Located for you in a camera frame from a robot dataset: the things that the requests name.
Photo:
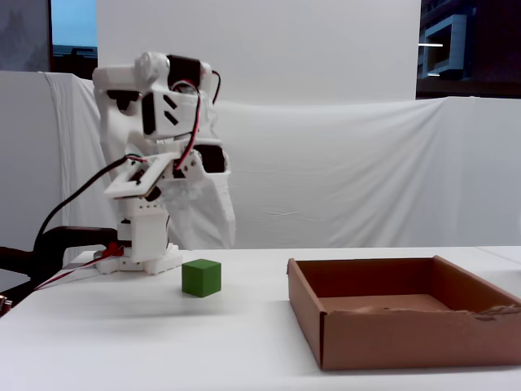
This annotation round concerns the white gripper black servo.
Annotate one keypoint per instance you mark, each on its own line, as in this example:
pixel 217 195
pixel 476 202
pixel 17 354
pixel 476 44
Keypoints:
pixel 205 179

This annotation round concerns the green cube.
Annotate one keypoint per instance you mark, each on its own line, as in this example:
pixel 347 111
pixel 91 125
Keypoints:
pixel 201 278

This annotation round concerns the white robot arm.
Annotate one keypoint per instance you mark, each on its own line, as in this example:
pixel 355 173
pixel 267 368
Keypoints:
pixel 114 77

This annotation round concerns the brown cardboard box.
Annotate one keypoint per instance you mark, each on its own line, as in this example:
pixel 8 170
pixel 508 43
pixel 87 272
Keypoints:
pixel 366 342

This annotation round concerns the white backdrop cloth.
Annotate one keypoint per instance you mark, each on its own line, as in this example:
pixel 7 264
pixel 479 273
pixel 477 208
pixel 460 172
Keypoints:
pixel 325 171

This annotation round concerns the red white power lead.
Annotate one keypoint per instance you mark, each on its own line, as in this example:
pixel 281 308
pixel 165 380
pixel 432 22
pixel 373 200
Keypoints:
pixel 69 272

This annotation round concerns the white backdrop board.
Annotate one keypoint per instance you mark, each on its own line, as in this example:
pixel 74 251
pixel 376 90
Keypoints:
pixel 285 45

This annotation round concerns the white partition panel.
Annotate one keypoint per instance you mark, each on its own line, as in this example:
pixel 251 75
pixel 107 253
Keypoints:
pixel 24 122

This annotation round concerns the table edge clamp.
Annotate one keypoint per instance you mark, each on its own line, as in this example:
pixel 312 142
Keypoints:
pixel 3 304

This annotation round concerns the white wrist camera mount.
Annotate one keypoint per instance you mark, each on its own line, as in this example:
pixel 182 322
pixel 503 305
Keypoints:
pixel 130 183

